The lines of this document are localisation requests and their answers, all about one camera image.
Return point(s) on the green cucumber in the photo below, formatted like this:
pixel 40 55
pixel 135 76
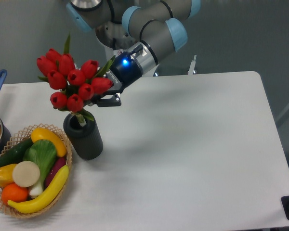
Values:
pixel 15 154

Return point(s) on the woven wicker basket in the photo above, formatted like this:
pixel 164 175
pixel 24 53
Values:
pixel 19 137

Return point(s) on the yellow squash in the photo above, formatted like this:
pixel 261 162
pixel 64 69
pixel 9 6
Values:
pixel 46 134

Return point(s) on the beige round disc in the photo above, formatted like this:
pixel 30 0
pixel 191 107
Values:
pixel 26 174

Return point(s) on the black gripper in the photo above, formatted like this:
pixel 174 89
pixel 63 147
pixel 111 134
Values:
pixel 123 72

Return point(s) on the purple sweet potato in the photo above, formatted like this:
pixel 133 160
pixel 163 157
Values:
pixel 60 162

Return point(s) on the orange fruit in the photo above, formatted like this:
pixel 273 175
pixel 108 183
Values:
pixel 15 193

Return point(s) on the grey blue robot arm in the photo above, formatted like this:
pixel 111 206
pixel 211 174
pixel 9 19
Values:
pixel 138 34

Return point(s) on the yellow banana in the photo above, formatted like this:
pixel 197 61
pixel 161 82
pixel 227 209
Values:
pixel 46 197

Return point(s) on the yellow bell pepper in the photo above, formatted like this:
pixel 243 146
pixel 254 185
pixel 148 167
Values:
pixel 6 175

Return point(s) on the red tulip bouquet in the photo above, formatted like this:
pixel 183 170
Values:
pixel 74 86

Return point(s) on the green leafy bok choy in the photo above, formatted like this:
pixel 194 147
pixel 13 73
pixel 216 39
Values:
pixel 42 153

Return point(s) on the dark grey ribbed vase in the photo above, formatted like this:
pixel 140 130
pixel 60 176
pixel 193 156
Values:
pixel 86 139

